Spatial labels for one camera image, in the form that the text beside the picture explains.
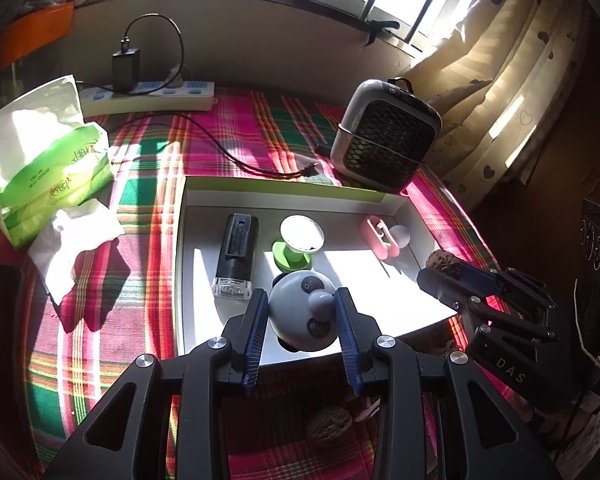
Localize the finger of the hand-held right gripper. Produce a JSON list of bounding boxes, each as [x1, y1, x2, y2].
[[416, 268, 561, 356], [457, 262, 558, 328]]

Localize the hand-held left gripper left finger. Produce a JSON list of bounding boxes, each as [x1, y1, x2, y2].
[[45, 287, 270, 480]]

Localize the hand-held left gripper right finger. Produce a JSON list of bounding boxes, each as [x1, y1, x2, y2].
[[334, 286, 561, 480]]

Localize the brown walnut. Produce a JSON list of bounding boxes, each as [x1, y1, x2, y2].
[[305, 407, 353, 443], [426, 251, 463, 273]]

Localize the grey white panda massager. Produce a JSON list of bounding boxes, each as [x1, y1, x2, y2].
[[269, 271, 342, 352]]

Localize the white round ball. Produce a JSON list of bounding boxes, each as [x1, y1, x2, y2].
[[387, 225, 412, 250]]

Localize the pink clip grey hooks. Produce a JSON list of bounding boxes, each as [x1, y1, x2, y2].
[[352, 397, 381, 423]]

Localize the green white cardboard box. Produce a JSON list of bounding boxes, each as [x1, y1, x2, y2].
[[172, 175, 458, 368]]

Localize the pink clip white hooks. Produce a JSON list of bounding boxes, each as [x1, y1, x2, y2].
[[359, 215, 401, 261]]

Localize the black handheld device clear tip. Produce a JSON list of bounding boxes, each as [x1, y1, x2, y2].
[[211, 213, 259, 301]]

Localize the green white suction spool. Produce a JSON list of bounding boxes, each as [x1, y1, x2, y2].
[[272, 215, 326, 273]]

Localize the black patterned box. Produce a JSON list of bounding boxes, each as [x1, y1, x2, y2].
[[577, 199, 600, 286]]

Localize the plaid tablecloth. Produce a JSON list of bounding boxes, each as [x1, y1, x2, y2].
[[0, 85, 531, 480]]

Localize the small white grey heater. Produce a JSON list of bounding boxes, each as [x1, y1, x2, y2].
[[330, 77, 442, 193]]

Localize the cream heart print curtain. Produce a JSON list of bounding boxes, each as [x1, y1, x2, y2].
[[405, 0, 596, 211]]

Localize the crumpled white tissue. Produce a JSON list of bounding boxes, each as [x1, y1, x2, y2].
[[28, 199, 126, 306]]

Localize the green tissue pack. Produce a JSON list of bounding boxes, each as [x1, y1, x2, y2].
[[0, 75, 116, 248]]

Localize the black long ribbed comb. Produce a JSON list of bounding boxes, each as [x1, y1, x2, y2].
[[0, 264, 26, 361]]

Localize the black window latch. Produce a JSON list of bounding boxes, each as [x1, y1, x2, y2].
[[365, 20, 402, 46]]

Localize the white power strip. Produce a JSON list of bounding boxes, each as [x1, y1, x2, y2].
[[80, 80, 216, 117]]

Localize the black charger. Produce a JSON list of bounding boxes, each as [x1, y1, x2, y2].
[[111, 35, 142, 95]]

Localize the orange box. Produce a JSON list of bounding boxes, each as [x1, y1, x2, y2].
[[0, 2, 76, 76]]

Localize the black heater cable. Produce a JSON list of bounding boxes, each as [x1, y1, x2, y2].
[[120, 112, 333, 178]]

